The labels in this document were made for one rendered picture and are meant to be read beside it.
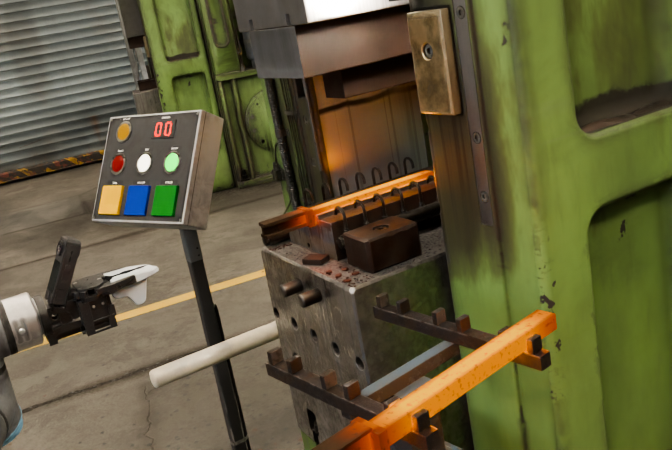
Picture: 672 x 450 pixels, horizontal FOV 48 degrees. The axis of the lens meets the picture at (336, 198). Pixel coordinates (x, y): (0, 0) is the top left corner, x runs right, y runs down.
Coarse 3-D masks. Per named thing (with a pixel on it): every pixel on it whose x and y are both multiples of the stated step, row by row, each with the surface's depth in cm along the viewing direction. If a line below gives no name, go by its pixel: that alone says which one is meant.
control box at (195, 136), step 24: (120, 120) 197; (144, 120) 191; (168, 120) 186; (192, 120) 181; (216, 120) 184; (120, 144) 195; (144, 144) 189; (168, 144) 184; (192, 144) 179; (216, 144) 184; (192, 168) 178; (192, 192) 178; (96, 216) 194; (120, 216) 189; (144, 216) 184; (192, 216) 178
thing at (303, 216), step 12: (396, 180) 160; (408, 180) 159; (360, 192) 156; (372, 192) 155; (324, 204) 152; (336, 204) 151; (288, 216) 146; (300, 216) 148; (312, 216) 148; (264, 228) 145; (276, 228) 146; (288, 228) 147
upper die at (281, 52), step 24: (312, 24) 136; (336, 24) 139; (360, 24) 141; (384, 24) 144; (264, 48) 147; (288, 48) 139; (312, 48) 137; (336, 48) 139; (360, 48) 142; (384, 48) 145; (408, 48) 148; (264, 72) 150; (288, 72) 142; (312, 72) 138
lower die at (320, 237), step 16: (400, 176) 175; (352, 192) 168; (384, 192) 156; (416, 192) 155; (432, 192) 155; (352, 208) 151; (368, 208) 149; (400, 208) 152; (320, 224) 148; (336, 224) 145; (352, 224) 147; (432, 224) 157; (304, 240) 157; (320, 240) 150; (336, 256) 146
